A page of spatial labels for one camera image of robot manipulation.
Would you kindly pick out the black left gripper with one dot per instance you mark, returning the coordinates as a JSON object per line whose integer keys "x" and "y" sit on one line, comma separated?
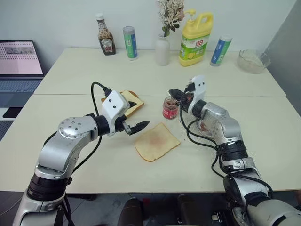
{"x": 122, "y": 126}

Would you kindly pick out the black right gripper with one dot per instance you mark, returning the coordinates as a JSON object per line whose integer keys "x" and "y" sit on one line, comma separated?
{"x": 188, "y": 99}

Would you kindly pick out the metal spoon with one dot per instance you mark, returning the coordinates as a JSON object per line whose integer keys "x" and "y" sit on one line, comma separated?
{"x": 174, "y": 101}

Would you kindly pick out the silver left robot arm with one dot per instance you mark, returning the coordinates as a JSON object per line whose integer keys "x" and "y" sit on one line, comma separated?
{"x": 63, "y": 150}

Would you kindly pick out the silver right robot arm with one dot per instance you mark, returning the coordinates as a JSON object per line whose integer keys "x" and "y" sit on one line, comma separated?
{"x": 227, "y": 118}

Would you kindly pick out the plain bread slice brown crust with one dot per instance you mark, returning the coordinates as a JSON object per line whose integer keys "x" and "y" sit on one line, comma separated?
{"x": 135, "y": 103}

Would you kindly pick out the glass jam jar red label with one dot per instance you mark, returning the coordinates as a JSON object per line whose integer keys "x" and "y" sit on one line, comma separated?
{"x": 170, "y": 110}

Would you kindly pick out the bread slice with jam stain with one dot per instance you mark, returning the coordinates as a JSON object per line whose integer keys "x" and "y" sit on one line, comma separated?
{"x": 156, "y": 142}

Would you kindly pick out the white ceramic vase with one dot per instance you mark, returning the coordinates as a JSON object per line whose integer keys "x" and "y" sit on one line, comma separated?
{"x": 162, "y": 53}

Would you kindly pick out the yellow detergent pump bottle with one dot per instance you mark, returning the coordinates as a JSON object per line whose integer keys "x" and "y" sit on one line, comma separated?
{"x": 194, "y": 42}

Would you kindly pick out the blue green labelled canister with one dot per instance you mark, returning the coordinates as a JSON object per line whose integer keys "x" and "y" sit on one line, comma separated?
{"x": 130, "y": 44}
{"x": 221, "y": 51}

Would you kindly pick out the dried flower bouquet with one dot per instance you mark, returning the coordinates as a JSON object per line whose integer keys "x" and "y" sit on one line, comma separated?
{"x": 170, "y": 16}

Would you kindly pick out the brown ketchup bottle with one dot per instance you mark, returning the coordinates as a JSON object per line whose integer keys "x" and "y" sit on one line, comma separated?
{"x": 107, "y": 40}

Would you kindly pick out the clear glass bowl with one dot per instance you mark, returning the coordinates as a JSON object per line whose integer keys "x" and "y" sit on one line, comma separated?
{"x": 252, "y": 62}

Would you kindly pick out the black phone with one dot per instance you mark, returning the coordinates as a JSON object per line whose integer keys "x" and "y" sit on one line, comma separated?
{"x": 11, "y": 112}

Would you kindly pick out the open grey laptop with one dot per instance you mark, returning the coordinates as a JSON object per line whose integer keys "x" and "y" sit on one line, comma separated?
{"x": 17, "y": 63}

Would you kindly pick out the grey keyboard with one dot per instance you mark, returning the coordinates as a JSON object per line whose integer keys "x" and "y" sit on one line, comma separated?
{"x": 5, "y": 129}

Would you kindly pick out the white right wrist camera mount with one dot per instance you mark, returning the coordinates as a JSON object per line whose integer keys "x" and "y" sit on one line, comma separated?
{"x": 200, "y": 89}

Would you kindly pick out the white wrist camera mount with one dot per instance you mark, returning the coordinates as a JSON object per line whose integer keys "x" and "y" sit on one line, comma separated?
{"x": 200, "y": 89}
{"x": 114, "y": 103}

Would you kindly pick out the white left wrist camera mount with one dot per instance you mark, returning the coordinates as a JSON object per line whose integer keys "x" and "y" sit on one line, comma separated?
{"x": 114, "y": 103}

